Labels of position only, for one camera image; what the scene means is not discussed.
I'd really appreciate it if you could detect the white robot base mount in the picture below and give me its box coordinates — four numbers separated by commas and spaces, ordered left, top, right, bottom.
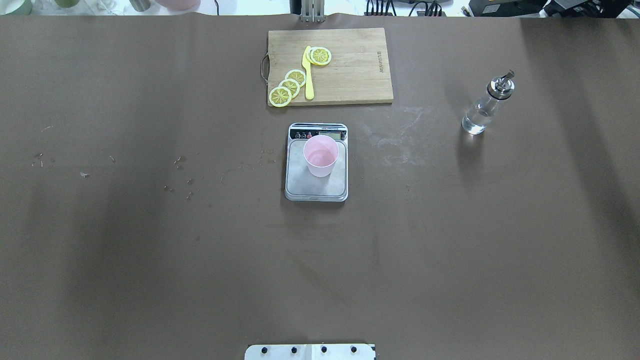
244, 342, 377, 360

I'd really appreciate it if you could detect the lemon slice lowest of three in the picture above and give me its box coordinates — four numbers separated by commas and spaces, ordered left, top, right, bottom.
267, 86, 293, 108

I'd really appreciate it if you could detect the aluminium frame post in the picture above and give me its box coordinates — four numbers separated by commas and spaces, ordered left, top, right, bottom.
300, 0, 326, 23

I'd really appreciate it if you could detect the lemon slice middle of three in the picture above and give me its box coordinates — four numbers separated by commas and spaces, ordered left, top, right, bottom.
279, 78, 301, 99

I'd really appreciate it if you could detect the pink bowl with ice cubes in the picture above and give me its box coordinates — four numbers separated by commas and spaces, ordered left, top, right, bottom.
156, 0, 201, 11

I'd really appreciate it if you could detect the white green bowl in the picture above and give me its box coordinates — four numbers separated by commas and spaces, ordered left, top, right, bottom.
0, 0, 33, 16

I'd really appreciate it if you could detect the wooden cutting board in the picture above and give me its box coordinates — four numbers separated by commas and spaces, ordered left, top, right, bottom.
267, 28, 394, 106

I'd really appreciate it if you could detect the lemon slice near knife tip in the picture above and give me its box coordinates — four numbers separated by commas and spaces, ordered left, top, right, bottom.
305, 47, 333, 66

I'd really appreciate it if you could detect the digital kitchen scale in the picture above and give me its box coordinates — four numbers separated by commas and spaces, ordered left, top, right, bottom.
284, 122, 349, 202

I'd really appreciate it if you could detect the steel cup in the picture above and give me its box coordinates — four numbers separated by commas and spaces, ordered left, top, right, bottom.
129, 0, 151, 13

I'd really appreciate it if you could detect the brown table mat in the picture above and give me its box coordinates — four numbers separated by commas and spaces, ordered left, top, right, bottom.
0, 13, 639, 360

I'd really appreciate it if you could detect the glass sauce bottle metal spout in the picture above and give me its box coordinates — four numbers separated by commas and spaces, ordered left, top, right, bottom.
461, 69, 515, 135

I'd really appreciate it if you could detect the green cup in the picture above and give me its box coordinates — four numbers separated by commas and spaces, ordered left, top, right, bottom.
54, 0, 80, 9

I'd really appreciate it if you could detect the pink plastic cup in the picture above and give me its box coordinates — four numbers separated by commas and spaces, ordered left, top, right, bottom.
302, 134, 339, 178

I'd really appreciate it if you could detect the yellow plastic knife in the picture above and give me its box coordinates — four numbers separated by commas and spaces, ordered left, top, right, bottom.
301, 45, 315, 101

